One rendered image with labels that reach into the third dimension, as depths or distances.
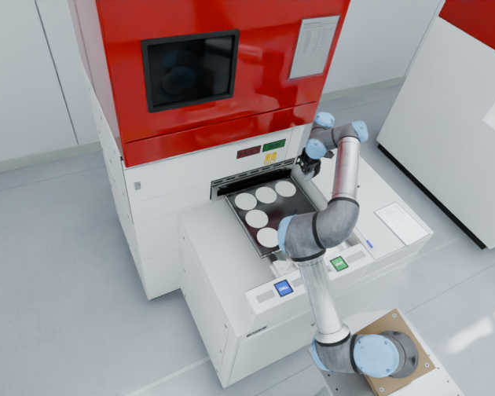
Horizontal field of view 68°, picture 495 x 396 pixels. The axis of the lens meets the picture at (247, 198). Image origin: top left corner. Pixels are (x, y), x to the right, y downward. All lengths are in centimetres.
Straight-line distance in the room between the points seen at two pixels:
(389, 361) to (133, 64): 112
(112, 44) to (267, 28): 47
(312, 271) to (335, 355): 28
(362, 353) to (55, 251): 206
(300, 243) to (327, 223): 11
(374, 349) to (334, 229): 38
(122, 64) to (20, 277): 184
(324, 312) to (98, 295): 160
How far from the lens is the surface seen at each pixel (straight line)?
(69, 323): 246
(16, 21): 273
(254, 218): 163
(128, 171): 145
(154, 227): 175
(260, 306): 136
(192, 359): 228
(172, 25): 112
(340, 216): 109
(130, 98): 119
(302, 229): 111
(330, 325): 125
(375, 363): 124
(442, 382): 166
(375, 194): 183
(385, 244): 165
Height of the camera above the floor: 218
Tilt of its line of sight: 49 degrees down
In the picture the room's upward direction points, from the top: 10 degrees clockwise
